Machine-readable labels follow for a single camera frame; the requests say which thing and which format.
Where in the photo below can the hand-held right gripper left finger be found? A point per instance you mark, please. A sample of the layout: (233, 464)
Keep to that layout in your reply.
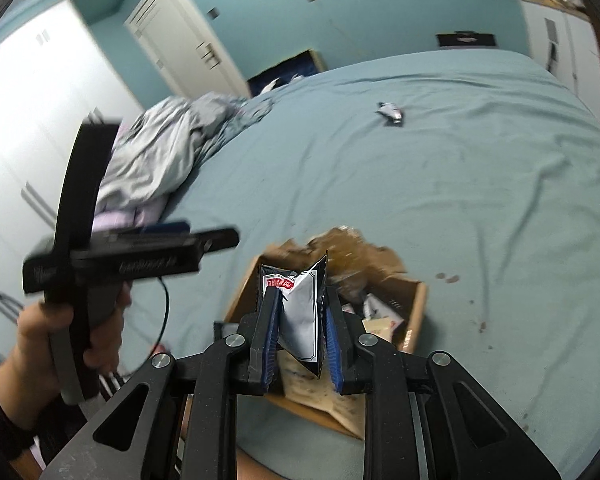
(272, 340)

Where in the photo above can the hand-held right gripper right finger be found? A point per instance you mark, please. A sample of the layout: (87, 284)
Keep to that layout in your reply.
(332, 345)

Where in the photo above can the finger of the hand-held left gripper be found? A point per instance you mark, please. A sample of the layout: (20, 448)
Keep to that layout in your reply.
(165, 227)
(220, 241)

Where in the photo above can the red label snack packet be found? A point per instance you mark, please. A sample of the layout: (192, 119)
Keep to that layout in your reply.
(300, 320)

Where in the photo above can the pile of snack packets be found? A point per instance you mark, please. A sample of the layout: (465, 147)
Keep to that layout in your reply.
(375, 305)

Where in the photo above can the cardboard box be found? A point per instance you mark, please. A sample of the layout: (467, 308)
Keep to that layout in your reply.
(387, 262)

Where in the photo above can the person's left forearm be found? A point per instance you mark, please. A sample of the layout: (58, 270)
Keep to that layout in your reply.
(5, 410)

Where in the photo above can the person's left hand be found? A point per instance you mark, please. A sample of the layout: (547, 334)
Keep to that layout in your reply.
(32, 340)

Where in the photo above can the lilac blanket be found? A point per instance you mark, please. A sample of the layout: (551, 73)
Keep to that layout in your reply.
(125, 215)

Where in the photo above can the crumpled grey blanket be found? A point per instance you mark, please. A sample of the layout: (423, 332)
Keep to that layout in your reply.
(155, 160)

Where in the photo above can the crumpled clear plastic film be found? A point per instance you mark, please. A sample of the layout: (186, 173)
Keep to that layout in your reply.
(347, 250)

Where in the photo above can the white wardrobe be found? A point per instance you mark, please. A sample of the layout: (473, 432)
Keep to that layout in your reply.
(20, 135)

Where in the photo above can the white door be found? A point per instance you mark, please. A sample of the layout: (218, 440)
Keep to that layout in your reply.
(175, 35)

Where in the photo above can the crumpled black white packet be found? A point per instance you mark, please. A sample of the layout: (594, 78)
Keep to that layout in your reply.
(391, 112)

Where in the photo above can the black paper bag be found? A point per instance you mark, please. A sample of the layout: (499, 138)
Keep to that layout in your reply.
(465, 39)

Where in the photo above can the white cabinet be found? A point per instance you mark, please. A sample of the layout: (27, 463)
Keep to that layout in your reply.
(575, 50)

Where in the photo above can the dark wall switch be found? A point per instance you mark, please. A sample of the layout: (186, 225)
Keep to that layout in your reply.
(213, 12)

